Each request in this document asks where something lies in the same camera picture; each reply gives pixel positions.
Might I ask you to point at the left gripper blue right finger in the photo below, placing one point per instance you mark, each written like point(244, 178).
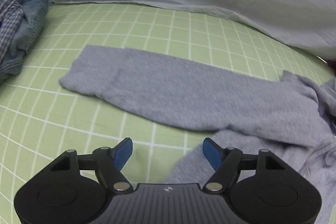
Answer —
point(225, 162)

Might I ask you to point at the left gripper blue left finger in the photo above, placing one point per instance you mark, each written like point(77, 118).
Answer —
point(110, 162)

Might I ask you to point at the grey zip hoodie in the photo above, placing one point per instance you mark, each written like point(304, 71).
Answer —
point(293, 117)

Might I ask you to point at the green grid mat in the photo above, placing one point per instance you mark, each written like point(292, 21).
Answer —
point(40, 119)

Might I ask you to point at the blue denim jeans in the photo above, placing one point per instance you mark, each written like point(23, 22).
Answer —
point(25, 37)

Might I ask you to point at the blue plaid shirt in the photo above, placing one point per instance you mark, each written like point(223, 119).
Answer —
point(11, 16)

